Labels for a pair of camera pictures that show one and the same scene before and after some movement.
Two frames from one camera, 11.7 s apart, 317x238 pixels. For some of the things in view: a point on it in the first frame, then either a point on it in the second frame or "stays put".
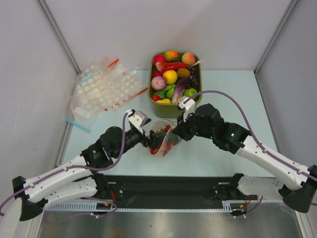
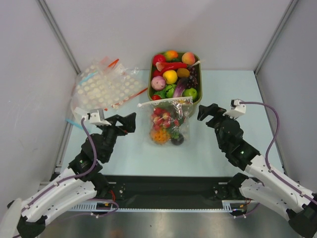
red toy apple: (158, 58) stays put
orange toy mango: (171, 54) stays put
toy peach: (188, 58) stays put
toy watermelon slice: (159, 65) stays put
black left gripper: (155, 139) -> (128, 121)
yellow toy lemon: (171, 76) stays put
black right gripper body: (184, 127) -> (217, 119)
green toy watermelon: (170, 90) stays put
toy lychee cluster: (168, 146) -> (161, 119)
